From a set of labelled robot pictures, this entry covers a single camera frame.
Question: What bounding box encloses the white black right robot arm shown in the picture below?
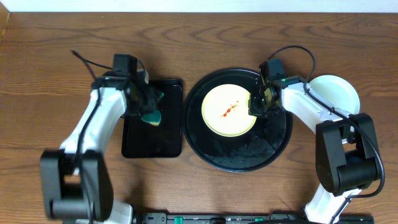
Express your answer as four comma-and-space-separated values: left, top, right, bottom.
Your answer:
249, 76, 386, 223

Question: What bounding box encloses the black round tray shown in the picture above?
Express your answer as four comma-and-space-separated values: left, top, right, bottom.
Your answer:
182, 68, 293, 172

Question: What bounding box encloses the black left camera cable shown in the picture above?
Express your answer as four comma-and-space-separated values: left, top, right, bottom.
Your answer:
71, 49, 114, 224

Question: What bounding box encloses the mint plate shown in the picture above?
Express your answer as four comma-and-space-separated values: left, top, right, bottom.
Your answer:
310, 75, 360, 114

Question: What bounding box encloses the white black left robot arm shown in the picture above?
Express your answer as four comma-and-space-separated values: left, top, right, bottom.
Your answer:
40, 71, 164, 223

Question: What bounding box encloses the yellow plate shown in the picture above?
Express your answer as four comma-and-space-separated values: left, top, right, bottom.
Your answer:
201, 84, 257, 137

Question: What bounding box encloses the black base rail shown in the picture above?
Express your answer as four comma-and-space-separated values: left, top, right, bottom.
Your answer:
133, 212, 374, 224

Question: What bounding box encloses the black rectangular tray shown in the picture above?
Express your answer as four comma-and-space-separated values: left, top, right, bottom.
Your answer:
121, 79, 183, 159

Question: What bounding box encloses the black camera cable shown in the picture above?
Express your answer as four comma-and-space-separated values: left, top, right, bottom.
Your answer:
267, 45, 386, 224
71, 49, 114, 224

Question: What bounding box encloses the green yellow sponge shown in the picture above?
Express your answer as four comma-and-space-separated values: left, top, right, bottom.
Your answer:
140, 88, 164, 126

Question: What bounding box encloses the black right camera cable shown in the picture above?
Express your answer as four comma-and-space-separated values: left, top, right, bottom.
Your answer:
267, 45, 386, 224

